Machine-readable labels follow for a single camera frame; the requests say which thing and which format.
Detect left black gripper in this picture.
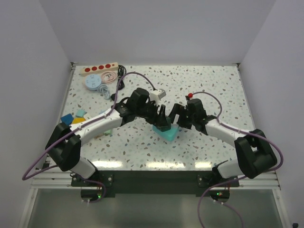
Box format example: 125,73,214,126
135,99,169,127

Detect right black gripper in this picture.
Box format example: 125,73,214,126
167,104,196,130

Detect teal power strip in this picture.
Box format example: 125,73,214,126
152,123,179,142

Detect green small charger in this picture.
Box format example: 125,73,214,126
103,129,113,136

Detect black power strip cable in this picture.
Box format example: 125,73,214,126
110,65,128,100

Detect light blue cable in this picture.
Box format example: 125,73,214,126
97,85,111,100

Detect pink cable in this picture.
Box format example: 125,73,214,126
100,72,119,85

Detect white charger block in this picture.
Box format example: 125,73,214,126
83,113,92,120

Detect light blue round power strip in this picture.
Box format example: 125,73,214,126
84,74,102,91

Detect yellow cube socket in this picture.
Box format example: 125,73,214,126
71,117,86,124

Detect beige power strip red sockets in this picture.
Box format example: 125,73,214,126
80,62,119,76

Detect blue cube socket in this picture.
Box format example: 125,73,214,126
60,114,74,125

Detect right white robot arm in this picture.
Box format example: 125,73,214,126
169,99,277,187

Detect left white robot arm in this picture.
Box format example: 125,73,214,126
46,88,171,186

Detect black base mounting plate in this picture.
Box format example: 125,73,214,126
70,171,236,200

